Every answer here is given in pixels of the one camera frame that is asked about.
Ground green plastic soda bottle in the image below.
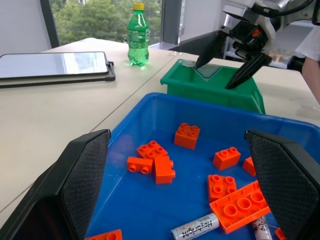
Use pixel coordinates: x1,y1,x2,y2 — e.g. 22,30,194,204
126,2,151,67

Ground tablet with glossy screen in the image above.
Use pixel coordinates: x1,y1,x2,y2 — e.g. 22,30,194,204
0,51,111,80

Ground dark background desk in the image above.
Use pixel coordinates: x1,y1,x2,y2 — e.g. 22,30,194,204
168,31,227,61

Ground silver AA battery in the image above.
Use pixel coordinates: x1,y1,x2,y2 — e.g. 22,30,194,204
170,212,221,240
250,215,274,240

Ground person's white shirt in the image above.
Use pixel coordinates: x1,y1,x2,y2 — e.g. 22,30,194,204
294,25,320,62

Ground grey window frame post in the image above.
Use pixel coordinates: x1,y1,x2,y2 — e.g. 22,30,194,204
161,0,182,46

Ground orange two-by-two toy brick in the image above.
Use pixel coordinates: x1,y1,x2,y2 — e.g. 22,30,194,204
173,122,201,151
136,140,169,161
206,174,238,203

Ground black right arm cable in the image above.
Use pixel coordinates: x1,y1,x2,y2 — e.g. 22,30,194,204
251,0,316,19

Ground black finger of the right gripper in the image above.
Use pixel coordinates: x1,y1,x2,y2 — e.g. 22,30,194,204
194,30,229,69
225,51,273,90

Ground black window frame post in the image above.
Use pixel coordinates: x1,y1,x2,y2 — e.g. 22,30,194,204
39,0,61,50

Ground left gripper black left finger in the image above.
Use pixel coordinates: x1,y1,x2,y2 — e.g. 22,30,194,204
0,128,112,240

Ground orange two-by-four flat brick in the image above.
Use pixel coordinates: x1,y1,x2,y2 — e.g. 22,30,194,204
209,180,272,235

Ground orange one-by-two toy brick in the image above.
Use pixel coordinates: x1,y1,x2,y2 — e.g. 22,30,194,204
212,146,242,171
152,155,177,185
126,156,154,175

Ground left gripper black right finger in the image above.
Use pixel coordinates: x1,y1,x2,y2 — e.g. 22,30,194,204
244,129,320,240

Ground green plastic bin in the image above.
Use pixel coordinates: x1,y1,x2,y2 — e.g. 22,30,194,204
159,58,267,115

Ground blue plastic bin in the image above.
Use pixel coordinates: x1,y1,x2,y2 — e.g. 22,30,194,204
84,92,320,240

